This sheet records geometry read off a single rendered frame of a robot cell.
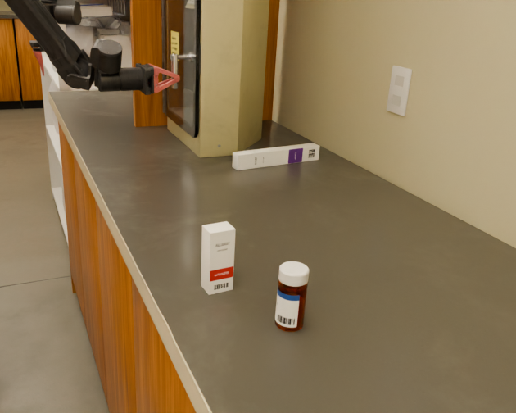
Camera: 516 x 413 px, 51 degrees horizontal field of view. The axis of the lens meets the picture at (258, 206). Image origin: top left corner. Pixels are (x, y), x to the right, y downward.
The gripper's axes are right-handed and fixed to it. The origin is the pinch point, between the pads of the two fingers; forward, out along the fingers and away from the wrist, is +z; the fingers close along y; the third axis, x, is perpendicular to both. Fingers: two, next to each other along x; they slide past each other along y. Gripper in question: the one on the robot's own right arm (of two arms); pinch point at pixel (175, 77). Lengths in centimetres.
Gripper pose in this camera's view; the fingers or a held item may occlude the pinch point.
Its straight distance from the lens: 147.3
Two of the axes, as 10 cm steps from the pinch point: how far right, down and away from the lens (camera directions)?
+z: 9.1, -1.2, 4.0
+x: -0.4, 9.3, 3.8
